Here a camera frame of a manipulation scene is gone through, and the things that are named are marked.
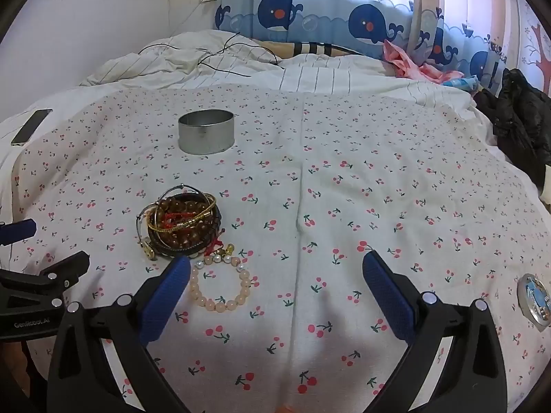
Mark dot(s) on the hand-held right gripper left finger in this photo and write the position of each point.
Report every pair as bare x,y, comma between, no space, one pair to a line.
168,297

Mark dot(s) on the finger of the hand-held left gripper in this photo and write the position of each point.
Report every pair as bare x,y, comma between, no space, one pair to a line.
64,269
19,229

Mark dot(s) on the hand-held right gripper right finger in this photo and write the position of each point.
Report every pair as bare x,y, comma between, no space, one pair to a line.
387,297

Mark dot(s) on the gold bangle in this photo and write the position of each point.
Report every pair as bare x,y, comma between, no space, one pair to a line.
172,227

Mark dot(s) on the round metal tin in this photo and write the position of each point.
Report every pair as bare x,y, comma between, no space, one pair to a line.
206,135

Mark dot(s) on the cherry print bed sheet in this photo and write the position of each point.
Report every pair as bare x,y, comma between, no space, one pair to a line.
344,206

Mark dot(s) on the grey smartphone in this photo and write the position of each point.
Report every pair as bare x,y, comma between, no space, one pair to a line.
32,126

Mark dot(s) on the round tin lid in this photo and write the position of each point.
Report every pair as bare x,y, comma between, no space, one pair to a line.
533,299

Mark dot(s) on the light blue packet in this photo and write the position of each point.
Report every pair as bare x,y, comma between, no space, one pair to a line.
460,81

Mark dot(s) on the black jacket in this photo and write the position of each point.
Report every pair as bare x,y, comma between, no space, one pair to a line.
521,112

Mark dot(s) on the white striped duvet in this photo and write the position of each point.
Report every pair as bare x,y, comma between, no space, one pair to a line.
327,75

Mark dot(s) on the pink cloth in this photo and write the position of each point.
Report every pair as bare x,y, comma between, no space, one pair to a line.
409,62

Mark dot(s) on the tan striped pillow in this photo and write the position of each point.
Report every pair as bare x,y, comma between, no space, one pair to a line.
310,48

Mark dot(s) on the blue whale print curtain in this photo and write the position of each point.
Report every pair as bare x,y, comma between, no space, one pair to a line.
327,13

